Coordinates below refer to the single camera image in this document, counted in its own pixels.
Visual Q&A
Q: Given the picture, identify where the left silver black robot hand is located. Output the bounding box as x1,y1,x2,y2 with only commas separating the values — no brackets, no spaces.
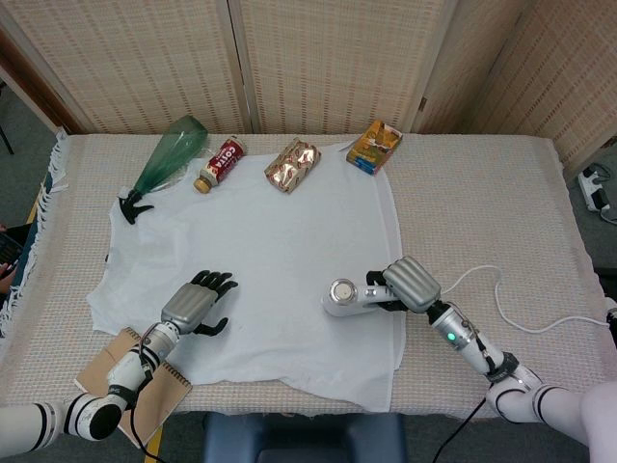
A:
160,269,240,338

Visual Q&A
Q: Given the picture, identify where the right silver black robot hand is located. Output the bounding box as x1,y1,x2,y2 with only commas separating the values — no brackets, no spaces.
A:
365,257,443,313

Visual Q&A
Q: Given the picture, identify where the white handheld steam iron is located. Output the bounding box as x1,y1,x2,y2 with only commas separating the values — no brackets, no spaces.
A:
321,277,401,318

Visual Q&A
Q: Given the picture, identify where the white cloth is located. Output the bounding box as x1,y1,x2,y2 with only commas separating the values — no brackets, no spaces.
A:
86,144,404,411

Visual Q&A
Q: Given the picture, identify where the beige woven tablecloth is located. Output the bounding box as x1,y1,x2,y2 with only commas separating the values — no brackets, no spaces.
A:
0,127,611,416

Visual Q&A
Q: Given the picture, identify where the brown spiral notebook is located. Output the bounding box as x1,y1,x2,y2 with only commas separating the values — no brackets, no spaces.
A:
73,326,193,449

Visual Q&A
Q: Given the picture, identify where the yellow blue carton box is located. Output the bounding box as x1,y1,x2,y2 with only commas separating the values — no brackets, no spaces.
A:
345,119,404,176

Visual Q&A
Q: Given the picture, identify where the red Costa coffee bottle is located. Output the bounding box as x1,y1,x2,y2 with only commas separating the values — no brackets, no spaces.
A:
194,136,248,194

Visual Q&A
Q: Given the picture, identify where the green spray bottle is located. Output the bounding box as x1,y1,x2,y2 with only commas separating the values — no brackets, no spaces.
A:
118,115,209,226

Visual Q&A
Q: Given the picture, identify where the brown red-print snack package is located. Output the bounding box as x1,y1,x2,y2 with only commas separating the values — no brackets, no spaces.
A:
263,137,322,196

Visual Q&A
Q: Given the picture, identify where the blue padded chair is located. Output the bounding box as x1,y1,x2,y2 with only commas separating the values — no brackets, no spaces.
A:
201,412,409,463

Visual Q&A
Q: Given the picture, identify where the white power strip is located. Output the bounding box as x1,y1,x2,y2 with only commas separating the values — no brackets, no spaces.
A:
577,163,614,212

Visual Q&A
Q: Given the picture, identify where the woven folding screen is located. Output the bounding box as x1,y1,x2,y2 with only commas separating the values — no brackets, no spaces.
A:
0,0,617,168

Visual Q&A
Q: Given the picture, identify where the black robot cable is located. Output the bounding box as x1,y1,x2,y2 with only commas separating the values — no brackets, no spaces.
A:
431,397,488,463
127,404,168,463

